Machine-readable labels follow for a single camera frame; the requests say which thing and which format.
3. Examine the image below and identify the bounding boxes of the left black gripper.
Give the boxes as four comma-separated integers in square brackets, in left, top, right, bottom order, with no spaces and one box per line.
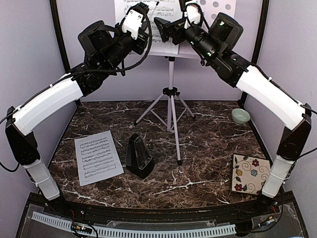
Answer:
[102,21,151,71]

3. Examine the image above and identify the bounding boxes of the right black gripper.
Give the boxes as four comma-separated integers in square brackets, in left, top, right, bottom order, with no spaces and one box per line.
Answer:
[155,7,221,61]

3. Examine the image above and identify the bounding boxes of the sheet music page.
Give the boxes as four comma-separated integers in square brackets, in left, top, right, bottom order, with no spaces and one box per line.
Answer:
[114,0,180,57]
[74,131,124,186]

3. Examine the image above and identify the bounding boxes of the white music stand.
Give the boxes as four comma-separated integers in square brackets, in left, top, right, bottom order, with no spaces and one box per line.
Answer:
[113,0,236,166]

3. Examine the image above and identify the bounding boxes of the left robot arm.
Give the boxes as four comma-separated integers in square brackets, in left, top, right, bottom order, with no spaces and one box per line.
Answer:
[5,20,150,216]

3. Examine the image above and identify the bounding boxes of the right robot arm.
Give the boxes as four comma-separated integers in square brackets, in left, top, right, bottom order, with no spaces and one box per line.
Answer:
[154,13,312,215]

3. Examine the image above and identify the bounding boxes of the black metronome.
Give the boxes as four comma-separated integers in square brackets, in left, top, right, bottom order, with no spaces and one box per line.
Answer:
[125,133,155,179]

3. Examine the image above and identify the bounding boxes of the pale green bowl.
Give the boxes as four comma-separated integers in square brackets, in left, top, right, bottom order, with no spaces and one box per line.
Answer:
[231,108,251,125]

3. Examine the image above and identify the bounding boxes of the floral square coaster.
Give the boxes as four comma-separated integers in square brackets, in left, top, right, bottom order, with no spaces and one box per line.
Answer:
[231,154,270,195]

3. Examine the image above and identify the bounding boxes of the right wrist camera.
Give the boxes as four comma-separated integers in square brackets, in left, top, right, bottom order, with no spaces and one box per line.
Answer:
[179,0,203,29]

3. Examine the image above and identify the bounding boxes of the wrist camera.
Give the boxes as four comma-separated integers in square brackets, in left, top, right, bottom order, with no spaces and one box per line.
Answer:
[179,0,203,29]
[121,2,149,40]

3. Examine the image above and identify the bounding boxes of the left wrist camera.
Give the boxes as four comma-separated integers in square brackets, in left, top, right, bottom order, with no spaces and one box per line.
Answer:
[121,2,149,40]

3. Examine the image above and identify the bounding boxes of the left black corner post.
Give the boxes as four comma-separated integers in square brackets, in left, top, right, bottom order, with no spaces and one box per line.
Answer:
[49,0,70,72]

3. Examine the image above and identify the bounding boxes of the black corner post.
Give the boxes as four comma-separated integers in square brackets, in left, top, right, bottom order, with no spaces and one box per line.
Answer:
[49,0,70,72]
[251,0,270,64]

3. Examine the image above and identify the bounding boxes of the right black corner post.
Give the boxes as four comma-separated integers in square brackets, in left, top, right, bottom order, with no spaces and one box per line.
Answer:
[251,0,270,64]

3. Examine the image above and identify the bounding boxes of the grey cable duct strip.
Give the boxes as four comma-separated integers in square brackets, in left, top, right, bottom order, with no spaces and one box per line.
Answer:
[31,212,236,238]

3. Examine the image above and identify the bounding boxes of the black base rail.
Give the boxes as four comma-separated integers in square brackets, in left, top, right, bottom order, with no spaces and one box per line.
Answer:
[24,192,295,225]

